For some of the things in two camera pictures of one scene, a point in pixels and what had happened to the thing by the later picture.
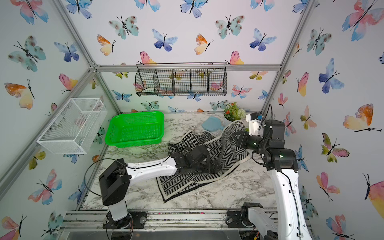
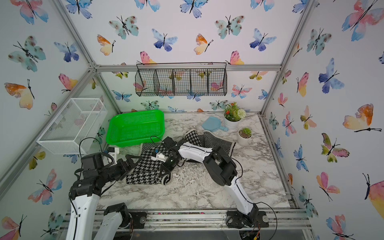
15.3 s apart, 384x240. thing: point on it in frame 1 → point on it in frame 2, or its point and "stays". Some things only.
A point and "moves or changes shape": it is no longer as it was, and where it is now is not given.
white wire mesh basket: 74,130 stays
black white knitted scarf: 226,152 moves or changes shape
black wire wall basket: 181,79 stays
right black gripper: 244,143 → 166,169
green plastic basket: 133,129 stays
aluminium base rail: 75,221 stays
